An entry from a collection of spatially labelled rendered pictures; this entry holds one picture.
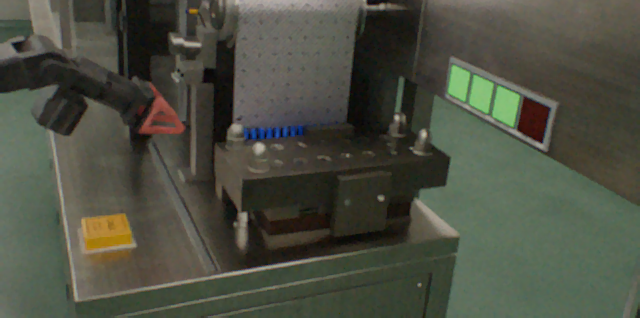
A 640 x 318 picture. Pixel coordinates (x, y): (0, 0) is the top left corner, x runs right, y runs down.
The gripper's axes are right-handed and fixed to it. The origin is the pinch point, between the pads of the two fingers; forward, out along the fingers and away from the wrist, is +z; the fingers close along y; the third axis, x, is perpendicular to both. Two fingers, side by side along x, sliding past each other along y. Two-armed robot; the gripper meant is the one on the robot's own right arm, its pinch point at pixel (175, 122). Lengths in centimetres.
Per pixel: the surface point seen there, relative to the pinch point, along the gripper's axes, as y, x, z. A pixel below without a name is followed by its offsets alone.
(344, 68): 0.7, 24.7, 22.9
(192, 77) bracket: -6.7, 7.7, 0.7
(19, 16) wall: -556, -95, 32
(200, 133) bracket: -7.4, -1.3, 8.3
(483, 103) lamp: 31, 32, 29
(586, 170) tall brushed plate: 53, 30, 31
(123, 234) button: 13.7, -17.3, -2.6
